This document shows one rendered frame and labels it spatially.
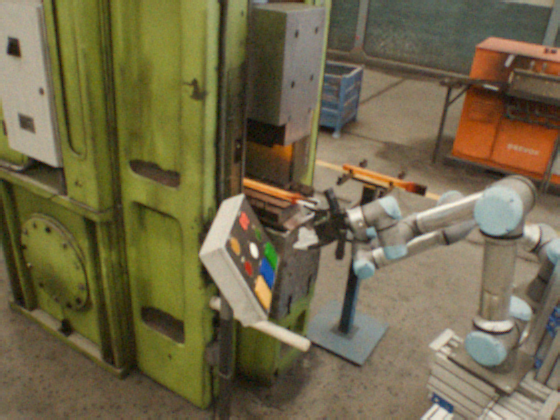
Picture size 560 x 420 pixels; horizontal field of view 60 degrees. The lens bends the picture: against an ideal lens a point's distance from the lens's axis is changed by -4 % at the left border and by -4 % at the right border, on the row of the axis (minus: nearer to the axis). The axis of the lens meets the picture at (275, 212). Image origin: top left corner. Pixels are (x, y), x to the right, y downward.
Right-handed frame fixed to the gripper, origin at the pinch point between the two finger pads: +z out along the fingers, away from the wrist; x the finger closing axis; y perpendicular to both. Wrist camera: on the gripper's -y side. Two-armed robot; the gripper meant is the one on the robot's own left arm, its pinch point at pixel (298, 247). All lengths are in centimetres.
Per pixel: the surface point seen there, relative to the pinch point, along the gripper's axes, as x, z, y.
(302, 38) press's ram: -41, -24, 56
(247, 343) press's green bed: -37, 59, -61
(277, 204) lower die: -41.5, 13.2, -0.3
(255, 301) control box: 27.0, 10.6, 2.1
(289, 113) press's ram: -37, -9, 34
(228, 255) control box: 26.7, 10.4, 19.2
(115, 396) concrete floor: -12, 122, -52
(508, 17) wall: -744, -261, -130
